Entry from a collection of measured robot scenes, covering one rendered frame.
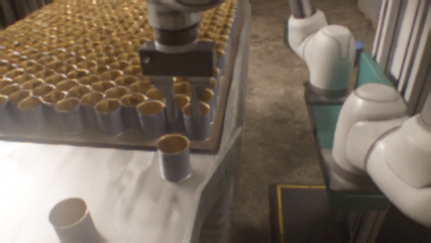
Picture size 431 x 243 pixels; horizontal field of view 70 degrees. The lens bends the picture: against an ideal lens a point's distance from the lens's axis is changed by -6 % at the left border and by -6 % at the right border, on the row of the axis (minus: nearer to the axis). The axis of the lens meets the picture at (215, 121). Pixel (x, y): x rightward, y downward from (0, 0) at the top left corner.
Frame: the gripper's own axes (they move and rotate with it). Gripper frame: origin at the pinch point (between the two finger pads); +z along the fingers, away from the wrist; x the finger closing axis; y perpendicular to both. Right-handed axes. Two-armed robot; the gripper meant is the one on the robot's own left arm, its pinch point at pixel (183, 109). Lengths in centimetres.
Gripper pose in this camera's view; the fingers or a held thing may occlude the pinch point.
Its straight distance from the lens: 64.5
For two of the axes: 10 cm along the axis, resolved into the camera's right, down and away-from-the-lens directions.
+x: 9.9, 0.4, -1.3
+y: -1.3, 5.5, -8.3
